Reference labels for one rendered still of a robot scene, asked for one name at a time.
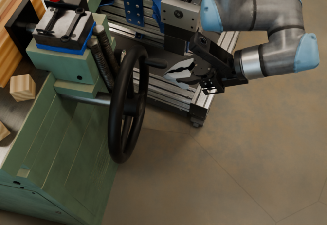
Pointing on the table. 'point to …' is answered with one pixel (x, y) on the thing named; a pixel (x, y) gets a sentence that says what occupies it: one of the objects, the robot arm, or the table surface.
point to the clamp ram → (22, 25)
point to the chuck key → (49, 23)
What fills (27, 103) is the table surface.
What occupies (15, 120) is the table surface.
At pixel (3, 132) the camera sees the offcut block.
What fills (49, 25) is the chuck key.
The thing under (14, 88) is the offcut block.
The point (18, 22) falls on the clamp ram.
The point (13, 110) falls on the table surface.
